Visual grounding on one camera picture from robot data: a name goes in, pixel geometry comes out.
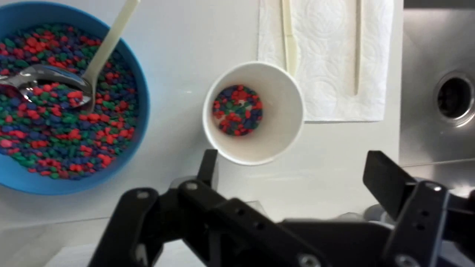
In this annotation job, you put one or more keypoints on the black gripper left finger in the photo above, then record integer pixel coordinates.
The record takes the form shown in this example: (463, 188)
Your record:
(220, 231)

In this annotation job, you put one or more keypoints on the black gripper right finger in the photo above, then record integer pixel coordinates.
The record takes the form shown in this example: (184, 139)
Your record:
(426, 213)

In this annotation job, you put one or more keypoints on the white plastic spoon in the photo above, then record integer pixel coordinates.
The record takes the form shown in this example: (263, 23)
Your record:
(107, 46)

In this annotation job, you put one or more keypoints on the colourful gravel in cup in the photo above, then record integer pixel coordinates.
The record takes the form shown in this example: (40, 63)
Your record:
(237, 109)

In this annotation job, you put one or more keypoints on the colourful gravel in bowl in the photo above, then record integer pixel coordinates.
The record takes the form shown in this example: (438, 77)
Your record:
(50, 135)

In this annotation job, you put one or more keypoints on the blue bowl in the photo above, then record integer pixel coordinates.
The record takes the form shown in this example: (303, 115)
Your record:
(24, 14)

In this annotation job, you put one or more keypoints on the metal spoon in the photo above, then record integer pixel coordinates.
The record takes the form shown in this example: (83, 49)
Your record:
(24, 80)

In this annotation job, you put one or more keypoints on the white cloth mat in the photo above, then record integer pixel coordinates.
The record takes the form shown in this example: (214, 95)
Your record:
(343, 55)

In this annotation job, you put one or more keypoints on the stainless steel sink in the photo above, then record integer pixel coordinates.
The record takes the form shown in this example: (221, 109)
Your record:
(438, 92)

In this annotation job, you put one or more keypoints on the white plastic knife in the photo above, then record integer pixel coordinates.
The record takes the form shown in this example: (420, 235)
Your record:
(289, 44)

